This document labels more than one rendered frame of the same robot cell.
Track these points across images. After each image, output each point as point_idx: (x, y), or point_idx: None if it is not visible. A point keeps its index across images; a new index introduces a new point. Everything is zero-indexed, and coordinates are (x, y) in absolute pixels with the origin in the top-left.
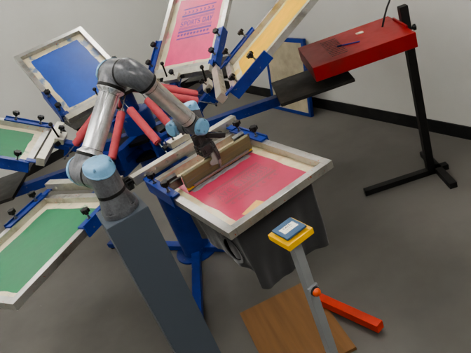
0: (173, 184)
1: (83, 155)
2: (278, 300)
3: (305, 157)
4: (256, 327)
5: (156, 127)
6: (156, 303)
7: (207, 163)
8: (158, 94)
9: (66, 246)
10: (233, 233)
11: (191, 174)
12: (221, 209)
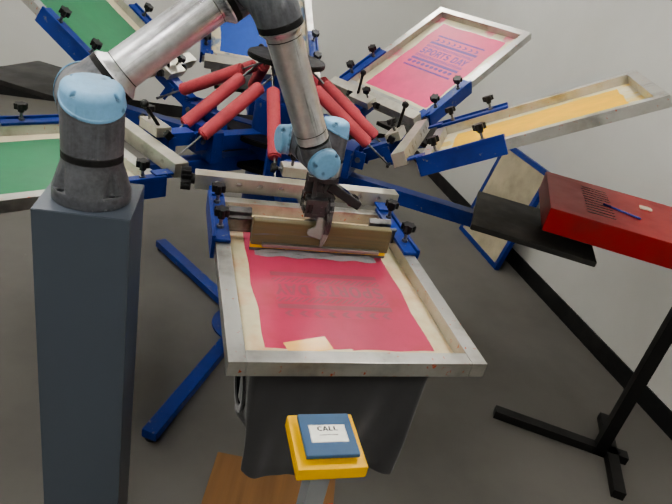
0: (236, 222)
1: (94, 64)
2: (277, 475)
3: (449, 328)
4: (220, 492)
5: None
6: (52, 380)
7: (304, 228)
8: (287, 56)
9: (18, 196)
10: (238, 368)
11: (269, 226)
12: (264, 310)
